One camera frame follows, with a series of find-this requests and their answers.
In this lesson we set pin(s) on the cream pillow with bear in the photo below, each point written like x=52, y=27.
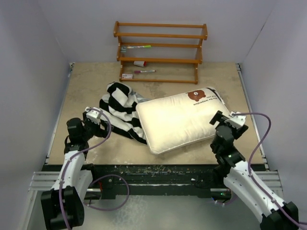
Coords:
x=179, y=120

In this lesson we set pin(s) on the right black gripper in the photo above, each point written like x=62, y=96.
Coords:
x=236, y=132

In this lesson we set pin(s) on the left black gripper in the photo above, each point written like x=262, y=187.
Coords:
x=100, y=132

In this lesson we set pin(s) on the red white small box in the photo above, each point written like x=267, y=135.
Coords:
x=140, y=63

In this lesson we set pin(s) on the pink capped marker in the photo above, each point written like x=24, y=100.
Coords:
x=144, y=71

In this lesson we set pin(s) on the small grey green object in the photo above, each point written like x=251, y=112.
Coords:
x=123, y=49

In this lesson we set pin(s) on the small white card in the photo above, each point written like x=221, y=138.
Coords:
x=126, y=76

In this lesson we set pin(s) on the green capped marker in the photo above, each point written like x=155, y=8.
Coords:
x=132, y=47

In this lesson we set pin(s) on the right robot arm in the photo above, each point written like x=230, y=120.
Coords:
x=272, y=212

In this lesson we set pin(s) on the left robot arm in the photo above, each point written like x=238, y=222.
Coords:
x=62, y=205

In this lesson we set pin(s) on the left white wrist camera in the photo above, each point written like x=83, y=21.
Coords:
x=93, y=114

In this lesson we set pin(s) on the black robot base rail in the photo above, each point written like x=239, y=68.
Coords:
x=157, y=180

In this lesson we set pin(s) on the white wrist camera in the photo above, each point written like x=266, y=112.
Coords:
x=236, y=119
x=93, y=114

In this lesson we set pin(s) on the wooden shoe rack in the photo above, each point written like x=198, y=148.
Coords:
x=171, y=44

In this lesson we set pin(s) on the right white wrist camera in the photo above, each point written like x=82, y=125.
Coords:
x=236, y=119

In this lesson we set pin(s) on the black white striped pillowcase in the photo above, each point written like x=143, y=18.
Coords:
x=119, y=105

